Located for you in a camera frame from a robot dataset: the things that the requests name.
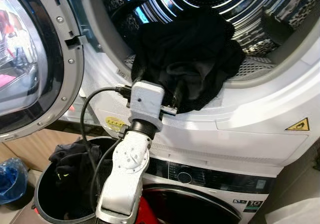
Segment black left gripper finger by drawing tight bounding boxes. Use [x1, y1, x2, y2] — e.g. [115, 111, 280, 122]
[171, 80, 187, 110]

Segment black garment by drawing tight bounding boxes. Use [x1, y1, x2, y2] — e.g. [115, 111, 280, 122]
[130, 7, 247, 114]

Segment white washing machine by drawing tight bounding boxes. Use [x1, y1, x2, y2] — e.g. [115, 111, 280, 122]
[141, 149, 282, 224]

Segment black clothes with green marks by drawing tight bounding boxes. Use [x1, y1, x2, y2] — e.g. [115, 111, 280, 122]
[48, 138, 115, 220]

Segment black washer control knob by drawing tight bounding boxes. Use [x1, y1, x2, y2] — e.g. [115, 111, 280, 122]
[177, 170, 194, 185]

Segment white tumble dryer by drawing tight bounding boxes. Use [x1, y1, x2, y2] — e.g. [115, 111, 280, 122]
[30, 0, 320, 179]

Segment grey lint filter grille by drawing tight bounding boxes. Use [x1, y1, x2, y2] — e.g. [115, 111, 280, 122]
[232, 56, 277, 81]

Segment black drum paddle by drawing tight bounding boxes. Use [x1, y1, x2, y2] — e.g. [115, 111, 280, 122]
[262, 7, 296, 46]

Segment washer warranty sticker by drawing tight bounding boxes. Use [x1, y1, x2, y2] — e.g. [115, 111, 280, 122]
[232, 199, 264, 214]

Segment round grey dryer door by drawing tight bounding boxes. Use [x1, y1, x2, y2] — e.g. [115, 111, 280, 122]
[0, 0, 86, 143]

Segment black laundry basket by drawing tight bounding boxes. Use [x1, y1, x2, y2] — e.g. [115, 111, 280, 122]
[32, 137, 122, 224]

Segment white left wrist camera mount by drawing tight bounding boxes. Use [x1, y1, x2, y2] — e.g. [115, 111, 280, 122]
[128, 81, 166, 133]

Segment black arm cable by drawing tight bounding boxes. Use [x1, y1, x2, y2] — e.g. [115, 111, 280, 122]
[79, 85, 134, 212]

